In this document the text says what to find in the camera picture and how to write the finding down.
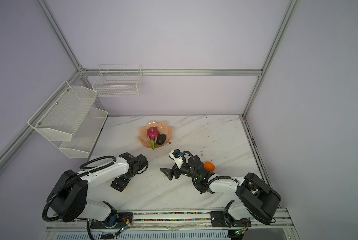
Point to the magenta dragon fruit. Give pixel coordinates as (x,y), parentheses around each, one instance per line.
(153,134)

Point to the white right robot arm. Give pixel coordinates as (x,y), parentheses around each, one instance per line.
(257,199)

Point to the white wire wall basket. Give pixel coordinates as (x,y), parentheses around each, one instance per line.
(119,81)

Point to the orange fruit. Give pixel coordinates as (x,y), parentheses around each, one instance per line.
(209,167)

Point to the peach wavy fruit bowl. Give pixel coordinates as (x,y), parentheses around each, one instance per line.
(163,129)

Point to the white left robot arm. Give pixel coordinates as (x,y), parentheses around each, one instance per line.
(69,200)

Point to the dark avocado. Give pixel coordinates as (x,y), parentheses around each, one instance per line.
(161,139)

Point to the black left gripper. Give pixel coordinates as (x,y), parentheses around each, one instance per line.
(122,183)

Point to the white mesh wall shelf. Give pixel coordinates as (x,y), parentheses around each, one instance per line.
(70,121)

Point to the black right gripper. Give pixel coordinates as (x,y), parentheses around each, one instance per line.
(169,174)

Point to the aluminium frame post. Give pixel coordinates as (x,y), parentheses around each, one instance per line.
(262,25)

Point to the base rail with cables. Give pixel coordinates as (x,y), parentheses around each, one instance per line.
(178,225)

